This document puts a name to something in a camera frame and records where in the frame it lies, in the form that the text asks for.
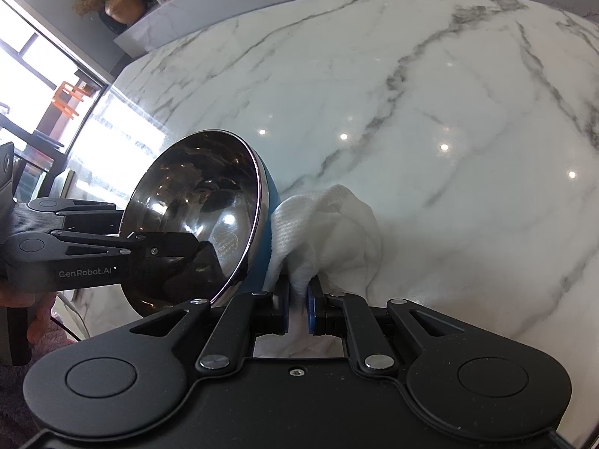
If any orange plastic rack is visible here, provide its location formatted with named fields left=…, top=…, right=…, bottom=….
left=51, top=79, right=94, bottom=120

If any white cloth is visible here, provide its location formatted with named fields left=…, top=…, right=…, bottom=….
left=253, top=184, right=384, bottom=361

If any golden gourd vase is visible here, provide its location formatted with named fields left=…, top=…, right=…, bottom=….
left=104, top=0, right=147, bottom=24

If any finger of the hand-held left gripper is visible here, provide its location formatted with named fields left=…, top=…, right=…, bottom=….
left=49, top=229, right=223, bottom=293
left=28, top=197, right=126, bottom=230

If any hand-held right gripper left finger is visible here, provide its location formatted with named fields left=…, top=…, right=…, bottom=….
left=96, top=274, right=291, bottom=376

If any pink fuzzy clothing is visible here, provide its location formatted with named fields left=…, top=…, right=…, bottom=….
left=0, top=323, right=80, bottom=436

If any stainless steel bowl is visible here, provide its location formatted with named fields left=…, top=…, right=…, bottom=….
left=122, top=129, right=284, bottom=321

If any person's left hand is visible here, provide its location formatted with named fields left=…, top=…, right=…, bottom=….
left=0, top=291, right=57, bottom=345

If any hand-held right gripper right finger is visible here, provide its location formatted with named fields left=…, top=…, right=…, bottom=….
left=306, top=274, right=507, bottom=376

